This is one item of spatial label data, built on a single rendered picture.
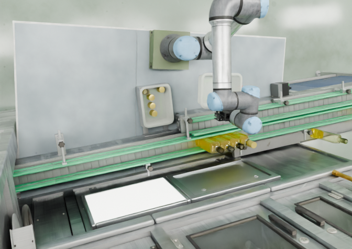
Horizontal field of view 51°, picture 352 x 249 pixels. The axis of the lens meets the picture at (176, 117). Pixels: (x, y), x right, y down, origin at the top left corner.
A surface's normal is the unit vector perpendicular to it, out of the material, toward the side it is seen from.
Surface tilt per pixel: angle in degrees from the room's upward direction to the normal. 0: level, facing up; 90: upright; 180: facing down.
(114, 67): 0
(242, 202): 90
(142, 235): 0
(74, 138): 0
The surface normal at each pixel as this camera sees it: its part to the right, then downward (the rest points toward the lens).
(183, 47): 0.21, 0.18
